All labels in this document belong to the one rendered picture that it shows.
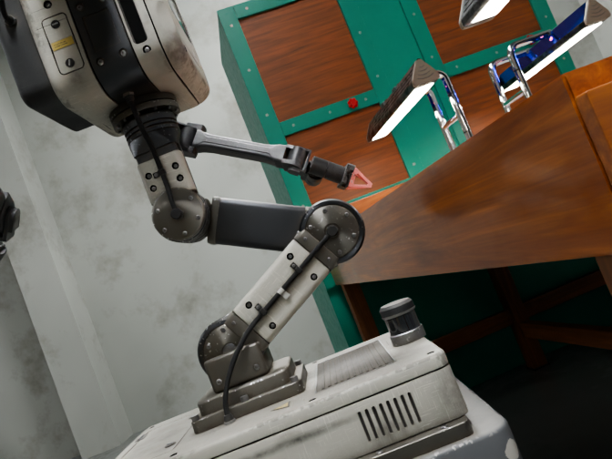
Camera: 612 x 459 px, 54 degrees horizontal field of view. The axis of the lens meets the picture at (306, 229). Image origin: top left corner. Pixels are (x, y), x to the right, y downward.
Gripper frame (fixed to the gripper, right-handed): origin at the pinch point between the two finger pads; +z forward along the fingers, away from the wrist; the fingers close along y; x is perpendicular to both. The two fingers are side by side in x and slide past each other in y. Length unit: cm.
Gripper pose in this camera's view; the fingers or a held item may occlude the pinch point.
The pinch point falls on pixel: (369, 185)
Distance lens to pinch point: 191.9
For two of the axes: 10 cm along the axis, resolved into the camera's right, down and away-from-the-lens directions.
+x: -3.2, 9.4, -1.3
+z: 9.4, 3.3, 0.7
